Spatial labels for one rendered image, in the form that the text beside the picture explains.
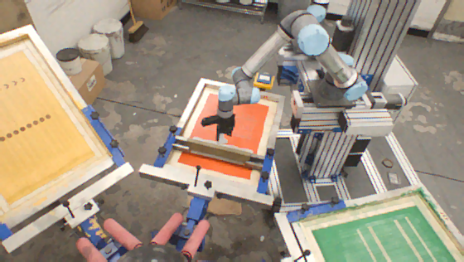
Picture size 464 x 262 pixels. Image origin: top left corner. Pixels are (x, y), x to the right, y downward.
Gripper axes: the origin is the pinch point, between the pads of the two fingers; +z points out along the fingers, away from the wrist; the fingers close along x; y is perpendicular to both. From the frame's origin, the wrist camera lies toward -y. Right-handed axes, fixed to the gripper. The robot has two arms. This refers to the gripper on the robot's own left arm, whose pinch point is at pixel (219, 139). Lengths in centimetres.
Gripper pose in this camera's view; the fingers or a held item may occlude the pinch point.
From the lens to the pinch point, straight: 181.0
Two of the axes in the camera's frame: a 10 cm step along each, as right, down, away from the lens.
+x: 2.4, -6.9, 6.9
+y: 9.7, 2.2, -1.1
